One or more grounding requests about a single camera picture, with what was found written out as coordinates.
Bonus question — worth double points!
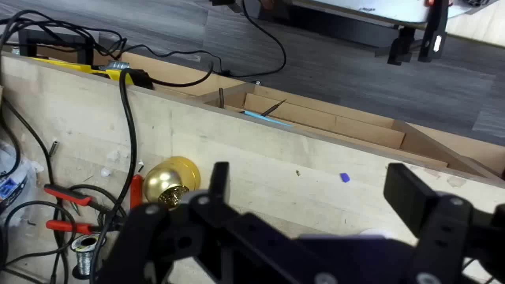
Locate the solder wire spool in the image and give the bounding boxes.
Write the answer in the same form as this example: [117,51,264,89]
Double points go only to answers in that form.
[69,234,101,280]

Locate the red-handled small tool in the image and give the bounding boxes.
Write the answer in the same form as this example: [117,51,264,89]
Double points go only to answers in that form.
[128,172,145,212]

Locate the gold metal dome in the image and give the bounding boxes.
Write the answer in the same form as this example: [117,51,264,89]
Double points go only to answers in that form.
[142,155,202,212]

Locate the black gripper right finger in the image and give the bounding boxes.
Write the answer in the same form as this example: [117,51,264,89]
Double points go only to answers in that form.
[382,161,442,240]

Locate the black cable bundle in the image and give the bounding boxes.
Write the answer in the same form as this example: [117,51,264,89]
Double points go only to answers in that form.
[0,8,128,60]

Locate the light blue strip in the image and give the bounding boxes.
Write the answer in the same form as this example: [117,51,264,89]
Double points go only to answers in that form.
[240,109,289,128]

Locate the open cardboard box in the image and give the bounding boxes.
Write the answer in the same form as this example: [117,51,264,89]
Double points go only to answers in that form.
[202,84,505,180]

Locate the clear plastic bag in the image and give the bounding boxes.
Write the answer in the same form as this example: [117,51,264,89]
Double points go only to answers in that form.
[0,141,35,214]

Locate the looped thin black cable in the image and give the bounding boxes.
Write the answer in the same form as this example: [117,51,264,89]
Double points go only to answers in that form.
[0,184,128,284]

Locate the black box device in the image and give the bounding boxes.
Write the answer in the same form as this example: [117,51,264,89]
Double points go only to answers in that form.
[19,29,96,68]

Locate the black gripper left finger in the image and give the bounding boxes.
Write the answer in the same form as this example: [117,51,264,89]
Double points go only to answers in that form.
[208,161,232,204]

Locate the thick black cable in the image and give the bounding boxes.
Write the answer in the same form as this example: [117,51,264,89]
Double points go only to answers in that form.
[88,68,139,284]

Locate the yellow flat tool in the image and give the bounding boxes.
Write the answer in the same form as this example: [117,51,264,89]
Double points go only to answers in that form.
[28,56,136,86]

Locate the red-handled pliers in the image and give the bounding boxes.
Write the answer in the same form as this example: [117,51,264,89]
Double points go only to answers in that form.
[43,184,101,237]

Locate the white side table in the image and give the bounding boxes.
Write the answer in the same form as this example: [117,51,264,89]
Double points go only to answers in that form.
[286,0,464,29]

